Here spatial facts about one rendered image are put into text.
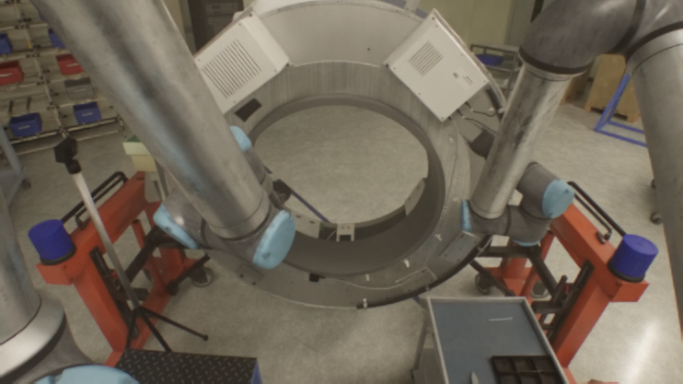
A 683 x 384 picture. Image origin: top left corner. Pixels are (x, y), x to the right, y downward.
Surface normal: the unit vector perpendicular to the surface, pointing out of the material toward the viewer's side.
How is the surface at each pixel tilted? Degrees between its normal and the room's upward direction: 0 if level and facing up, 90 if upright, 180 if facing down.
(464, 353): 0
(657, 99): 79
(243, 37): 90
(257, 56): 90
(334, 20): 90
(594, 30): 98
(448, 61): 90
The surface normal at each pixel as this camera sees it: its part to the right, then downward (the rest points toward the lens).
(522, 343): 0.00, -0.87
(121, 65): 0.29, 0.69
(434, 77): -0.04, 0.49
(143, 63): 0.60, 0.54
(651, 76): -0.98, -0.18
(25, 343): 0.77, -0.56
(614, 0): -0.41, 0.01
